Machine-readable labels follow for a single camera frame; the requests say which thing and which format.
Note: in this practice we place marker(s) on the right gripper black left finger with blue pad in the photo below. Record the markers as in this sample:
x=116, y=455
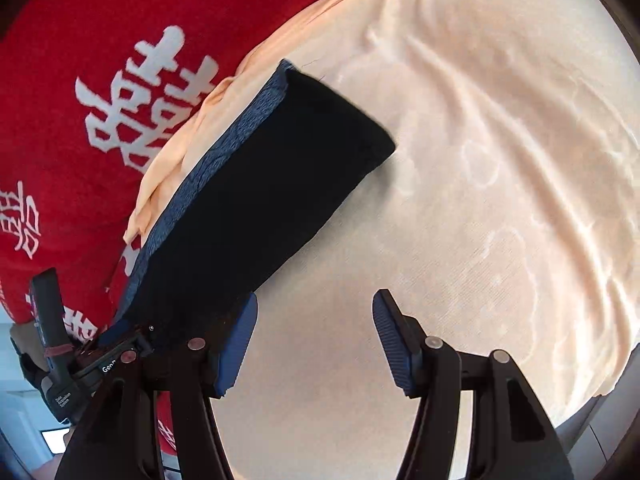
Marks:
x=163, y=401

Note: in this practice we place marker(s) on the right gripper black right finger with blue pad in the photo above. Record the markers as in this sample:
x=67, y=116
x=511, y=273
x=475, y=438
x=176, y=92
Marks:
x=511, y=434

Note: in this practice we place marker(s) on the black pants blue-grey waistband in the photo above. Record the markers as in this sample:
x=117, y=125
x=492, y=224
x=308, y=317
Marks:
x=258, y=194

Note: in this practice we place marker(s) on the cream peach cloth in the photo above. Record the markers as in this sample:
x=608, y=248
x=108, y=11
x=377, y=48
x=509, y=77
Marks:
x=508, y=217

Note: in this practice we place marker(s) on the red blanket white characters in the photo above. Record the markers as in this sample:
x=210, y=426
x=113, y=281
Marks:
x=91, y=91

